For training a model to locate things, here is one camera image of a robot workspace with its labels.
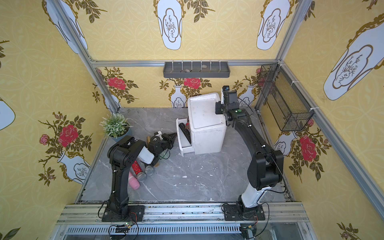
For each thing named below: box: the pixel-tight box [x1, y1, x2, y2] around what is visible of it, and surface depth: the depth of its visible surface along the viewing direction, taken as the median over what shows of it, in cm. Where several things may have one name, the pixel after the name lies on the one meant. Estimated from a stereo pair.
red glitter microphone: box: [132, 160, 147, 183], surface depth 85 cm
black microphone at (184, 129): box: [178, 122, 192, 144], surface depth 105 cm
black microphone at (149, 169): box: [144, 164, 155, 176], surface depth 87 cm
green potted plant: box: [99, 113, 134, 139], surface depth 91 cm
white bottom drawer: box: [176, 118, 195, 157], surface depth 100 cm
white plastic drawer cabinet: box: [187, 92, 227, 155], surface depth 86 cm
